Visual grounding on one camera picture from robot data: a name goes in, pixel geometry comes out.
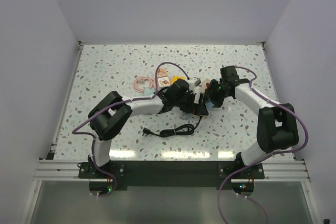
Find white cube socket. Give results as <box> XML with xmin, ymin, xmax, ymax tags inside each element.
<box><xmin>158</xmin><ymin>77</ymin><xmax>171</xmax><ymax>88</ymax></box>

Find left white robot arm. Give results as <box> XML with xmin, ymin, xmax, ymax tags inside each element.
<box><xmin>88</xmin><ymin>79</ymin><xmax>209</xmax><ymax>178</ymax></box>

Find black power cord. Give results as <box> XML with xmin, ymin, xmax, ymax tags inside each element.
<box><xmin>142</xmin><ymin>115</ymin><xmax>204</xmax><ymax>138</ymax></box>

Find pink coiled cable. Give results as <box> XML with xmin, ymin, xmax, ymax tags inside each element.
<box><xmin>133</xmin><ymin>76</ymin><xmax>155</xmax><ymax>93</ymax></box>

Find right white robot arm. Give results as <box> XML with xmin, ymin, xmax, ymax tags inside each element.
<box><xmin>205</xmin><ymin>66</ymin><xmax>299</xmax><ymax>178</ymax></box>

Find pink cube socket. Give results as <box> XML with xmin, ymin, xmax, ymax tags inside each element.
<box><xmin>156</xmin><ymin>68</ymin><xmax>167</xmax><ymax>78</ymax></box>

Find blue charger plug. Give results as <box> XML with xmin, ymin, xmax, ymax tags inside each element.
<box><xmin>205</xmin><ymin>100</ymin><xmax>216</xmax><ymax>109</ymax></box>

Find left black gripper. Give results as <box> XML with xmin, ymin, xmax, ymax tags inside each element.
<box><xmin>174</xmin><ymin>90</ymin><xmax>208</xmax><ymax>116</ymax></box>

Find yellow cube socket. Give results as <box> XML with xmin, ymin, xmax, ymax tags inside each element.
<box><xmin>172</xmin><ymin>76</ymin><xmax>186</xmax><ymax>83</ymax></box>

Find beige power strip red sockets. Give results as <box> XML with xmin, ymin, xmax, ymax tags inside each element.
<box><xmin>194</xmin><ymin>79</ymin><xmax>210</xmax><ymax>103</ymax></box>

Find teal triangular power strip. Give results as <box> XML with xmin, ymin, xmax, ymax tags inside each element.
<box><xmin>143</xmin><ymin>88</ymin><xmax>155</xmax><ymax>96</ymax></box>

